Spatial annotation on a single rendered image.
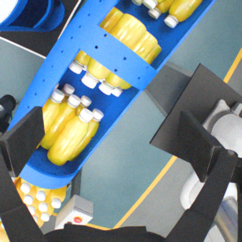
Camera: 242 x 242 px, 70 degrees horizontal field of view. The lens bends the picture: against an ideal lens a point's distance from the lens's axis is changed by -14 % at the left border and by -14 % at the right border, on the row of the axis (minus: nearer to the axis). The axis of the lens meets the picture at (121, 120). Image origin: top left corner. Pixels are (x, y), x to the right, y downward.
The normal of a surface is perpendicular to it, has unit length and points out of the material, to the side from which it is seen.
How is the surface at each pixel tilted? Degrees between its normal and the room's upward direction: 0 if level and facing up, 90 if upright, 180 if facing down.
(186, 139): 95
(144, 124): 0
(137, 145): 0
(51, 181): 23
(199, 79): 4
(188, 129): 95
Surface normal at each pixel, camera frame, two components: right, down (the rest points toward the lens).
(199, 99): 0.06, 0.36
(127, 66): 0.32, 0.51
